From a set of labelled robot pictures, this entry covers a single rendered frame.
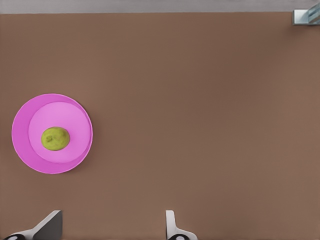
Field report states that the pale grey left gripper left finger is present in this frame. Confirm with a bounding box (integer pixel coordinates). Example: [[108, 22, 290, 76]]
[[1, 209, 63, 240]]

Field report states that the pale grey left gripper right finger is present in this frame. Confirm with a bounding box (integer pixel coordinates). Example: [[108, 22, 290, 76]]
[[165, 210, 198, 240]]

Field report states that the green apple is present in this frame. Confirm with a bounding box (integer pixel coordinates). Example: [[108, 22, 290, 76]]
[[40, 126, 71, 151]]

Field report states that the pink round plate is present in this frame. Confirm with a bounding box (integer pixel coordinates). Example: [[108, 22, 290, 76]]
[[11, 93, 94, 175]]

